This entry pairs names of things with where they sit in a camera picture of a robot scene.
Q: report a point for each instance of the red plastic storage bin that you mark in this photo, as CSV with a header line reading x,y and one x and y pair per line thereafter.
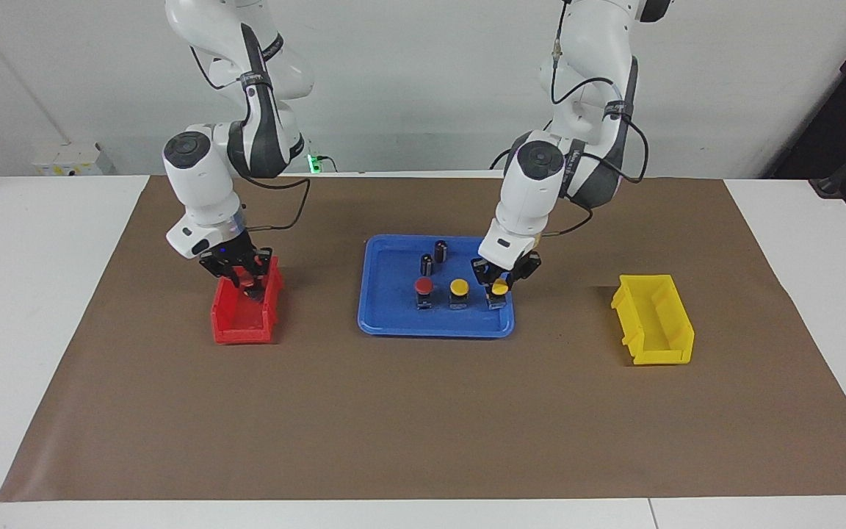
x,y
243,328

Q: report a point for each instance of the green lit power device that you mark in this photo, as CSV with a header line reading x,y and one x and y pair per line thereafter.
x,y
316,163

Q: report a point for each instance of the black push button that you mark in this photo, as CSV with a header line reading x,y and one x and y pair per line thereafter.
x,y
440,250
427,264

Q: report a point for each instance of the white power box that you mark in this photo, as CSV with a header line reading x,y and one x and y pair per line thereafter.
x,y
70,160

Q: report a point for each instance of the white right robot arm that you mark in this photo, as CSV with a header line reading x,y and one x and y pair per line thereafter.
x,y
210,184

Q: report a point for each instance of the blue plastic tray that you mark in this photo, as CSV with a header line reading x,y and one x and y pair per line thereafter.
x,y
393,312

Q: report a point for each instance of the red push button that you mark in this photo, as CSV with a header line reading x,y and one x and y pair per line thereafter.
x,y
423,285
245,282

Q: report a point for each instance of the yellow push button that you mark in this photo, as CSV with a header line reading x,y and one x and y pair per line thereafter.
x,y
459,286
499,289

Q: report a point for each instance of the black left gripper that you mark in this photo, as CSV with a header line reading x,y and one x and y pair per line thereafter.
x,y
515,263

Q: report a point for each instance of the yellow plastic storage bin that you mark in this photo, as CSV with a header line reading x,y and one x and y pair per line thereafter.
x,y
658,354

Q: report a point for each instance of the brown paper table mat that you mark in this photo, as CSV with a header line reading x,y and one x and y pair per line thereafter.
x,y
423,411

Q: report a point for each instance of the black panel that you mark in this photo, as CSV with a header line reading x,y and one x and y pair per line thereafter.
x,y
834,95

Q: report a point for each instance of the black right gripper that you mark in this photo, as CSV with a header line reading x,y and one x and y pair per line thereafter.
x,y
230,256

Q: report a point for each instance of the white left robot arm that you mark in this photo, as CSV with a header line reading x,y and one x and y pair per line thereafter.
x,y
584,88

